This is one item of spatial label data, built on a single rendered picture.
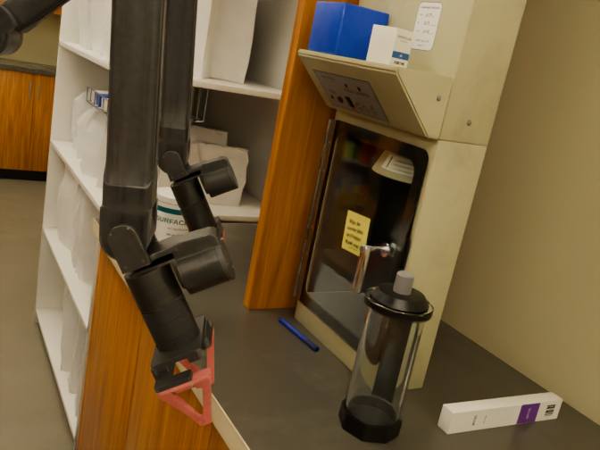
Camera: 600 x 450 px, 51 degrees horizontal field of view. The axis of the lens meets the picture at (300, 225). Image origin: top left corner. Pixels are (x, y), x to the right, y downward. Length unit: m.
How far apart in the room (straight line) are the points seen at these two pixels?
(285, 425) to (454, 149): 0.53
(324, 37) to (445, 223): 0.40
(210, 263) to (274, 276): 0.67
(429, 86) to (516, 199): 0.55
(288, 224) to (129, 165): 0.70
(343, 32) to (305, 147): 0.30
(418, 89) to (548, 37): 0.56
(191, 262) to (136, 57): 0.24
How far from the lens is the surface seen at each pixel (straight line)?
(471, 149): 1.12
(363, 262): 1.10
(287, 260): 1.42
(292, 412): 1.08
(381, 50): 1.09
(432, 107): 1.04
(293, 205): 1.38
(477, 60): 1.09
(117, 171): 0.75
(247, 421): 1.04
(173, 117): 1.23
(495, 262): 1.55
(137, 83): 0.73
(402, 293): 0.99
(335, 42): 1.16
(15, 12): 1.28
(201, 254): 0.77
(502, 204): 1.54
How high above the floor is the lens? 1.50
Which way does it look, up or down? 15 degrees down
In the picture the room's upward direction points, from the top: 11 degrees clockwise
